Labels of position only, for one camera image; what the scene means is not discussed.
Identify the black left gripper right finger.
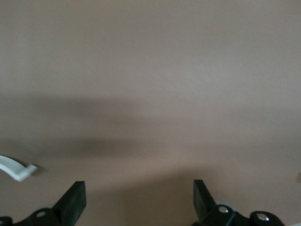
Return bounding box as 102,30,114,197
191,179,237,226

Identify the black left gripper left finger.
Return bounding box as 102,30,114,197
28,180,87,226

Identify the white curved plastic handle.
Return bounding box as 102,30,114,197
0,154,38,182

